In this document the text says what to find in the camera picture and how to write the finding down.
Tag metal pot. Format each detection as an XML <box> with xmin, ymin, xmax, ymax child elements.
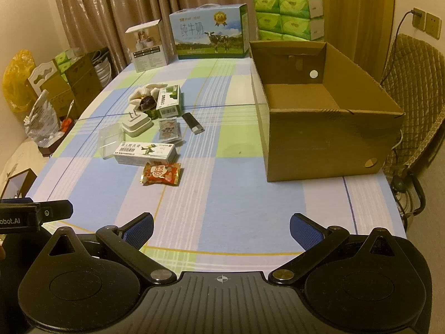
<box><xmin>93</xmin><ymin>50</ymin><xmax>112</xmax><ymax>79</ymax></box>

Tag white plastic bag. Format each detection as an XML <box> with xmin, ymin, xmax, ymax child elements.
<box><xmin>24</xmin><ymin>90</ymin><xmax>58</xmax><ymax>147</ymax></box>

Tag small printed snack packet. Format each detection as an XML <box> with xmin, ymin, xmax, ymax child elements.
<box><xmin>159</xmin><ymin>118</ymin><xmax>183</xmax><ymax>146</ymax></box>

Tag black chair armrest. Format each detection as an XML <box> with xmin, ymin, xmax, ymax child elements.
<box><xmin>389</xmin><ymin>174</ymin><xmax>426</xmax><ymax>216</ymax></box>

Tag brown cardboard carton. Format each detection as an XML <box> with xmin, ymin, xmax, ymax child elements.
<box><xmin>66</xmin><ymin>54</ymin><xmax>105</xmax><ymax>112</ymax></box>

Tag white power adapter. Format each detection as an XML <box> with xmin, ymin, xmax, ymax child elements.
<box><xmin>122</xmin><ymin>111</ymin><xmax>153</xmax><ymax>138</ymax></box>

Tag long white box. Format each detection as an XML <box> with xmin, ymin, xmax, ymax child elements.
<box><xmin>114</xmin><ymin>141</ymin><xmax>177</xmax><ymax>166</ymax></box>

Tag chair with quilted cover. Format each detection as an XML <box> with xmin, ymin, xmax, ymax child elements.
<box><xmin>380</xmin><ymin>34</ymin><xmax>445</xmax><ymax>178</ymax></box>

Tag clear plastic box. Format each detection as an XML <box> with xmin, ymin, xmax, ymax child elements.
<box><xmin>98</xmin><ymin>127</ymin><xmax>123</xmax><ymax>161</ymax></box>

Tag brown patterned curtain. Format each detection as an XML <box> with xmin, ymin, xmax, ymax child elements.
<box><xmin>49</xmin><ymin>0</ymin><xmax>259</xmax><ymax>73</ymax></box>

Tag white product box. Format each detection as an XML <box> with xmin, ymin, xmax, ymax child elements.
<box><xmin>125</xmin><ymin>19</ymin><xmax>171</xmax><ymax>73</ymax></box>

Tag red snack packet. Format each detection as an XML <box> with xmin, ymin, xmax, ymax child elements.
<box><xmin>141</xmin><ymin>162</ymin><xmax>183</xmax><ymax>186</ymax></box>

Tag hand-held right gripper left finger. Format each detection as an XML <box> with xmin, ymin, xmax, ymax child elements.
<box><xmin>35</xmin><ymin>212</ymin><xmax>177</xmax><ymax>286</ymax></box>

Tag black lighter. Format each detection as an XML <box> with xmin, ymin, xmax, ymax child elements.
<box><xmin>182</xmin><ymin>112</ymin><xmax>205</xmax><ymax>134</ymax></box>

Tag green and white small box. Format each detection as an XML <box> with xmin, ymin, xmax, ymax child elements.
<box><xmin>155</xmin><ymin>84</ymin><xmax>183</xmax><ymax>119</ymax></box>

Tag blue milk carton box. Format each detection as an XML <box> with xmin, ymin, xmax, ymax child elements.
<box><xmin>169</xmin><ymin>3</ymin><xmax>250</xmax><ymax>60</ymax></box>

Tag carton with white flap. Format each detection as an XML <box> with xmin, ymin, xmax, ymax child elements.
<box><xmin>28</xmin><ymin>61</ymin><xmax>75</xmax><ymax>119</ymax></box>

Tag yellow curtain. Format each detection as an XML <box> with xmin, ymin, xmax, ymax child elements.
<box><xmin>292</xmin><ymin>0</ymin><xmax>395</xmax><ymax>80</ymax></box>

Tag white knitted cloth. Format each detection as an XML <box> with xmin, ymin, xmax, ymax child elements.
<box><xmin>128</xmin><ymin>83</ymin><xmax>169</xmax><ymax>104</ymax></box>

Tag brown cardboard box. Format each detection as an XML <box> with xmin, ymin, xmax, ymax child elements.
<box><xmin>249</xmin><ymin>40</ymin><xmax>406</xmax><ymax>182</ymax></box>

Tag yellow plastic bag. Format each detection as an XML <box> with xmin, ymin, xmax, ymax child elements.
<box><xmin>3</xmin><ymin>50</ymin><xmax>37</xmax><ymax>114</ymax></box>

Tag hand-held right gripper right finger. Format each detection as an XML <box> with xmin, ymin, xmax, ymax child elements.
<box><xmin>269</xmin><ymin>212</ymin><xmax>411</xmax><ymax>288</ymax></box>

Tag green tissue packs in carton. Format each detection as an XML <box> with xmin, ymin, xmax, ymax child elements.
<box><xmin>54</xmin><ymin>50</ymin><xmax>75</xmax><ymax>73</ymax></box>

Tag dark wooden box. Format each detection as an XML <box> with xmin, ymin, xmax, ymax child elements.
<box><xmin>0</xmin><ymin>169</ymin><xmax>38</xmax><ymax>200</ymax></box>

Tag dark brown small object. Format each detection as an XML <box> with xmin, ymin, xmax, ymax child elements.
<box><xmin>139</xmin><ymin>95</ymin><xmax>157</xmax><ymax>112</ymax></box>

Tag stack of green tissue packs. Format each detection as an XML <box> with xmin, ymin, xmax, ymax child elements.
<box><xmin>253</xmin><ymin>0</ymin><xmax>325</xmax><ymax>41</ymax></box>

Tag dark plugged-in cable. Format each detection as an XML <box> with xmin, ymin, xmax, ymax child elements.
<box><xmin>392</xmin><ymin>9</ymin><xmax>423</xmax><ymax>44</ymax></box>

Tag beige wall outlet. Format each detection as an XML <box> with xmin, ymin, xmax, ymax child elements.
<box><xmin>412</xmin><ymin>7</ymin><xmax>427</xmax><ymax>30</ymax></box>
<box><xmin>426</xmin><ymin>12</ymin><xmax>441</xmax><ymax>39</ymax></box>

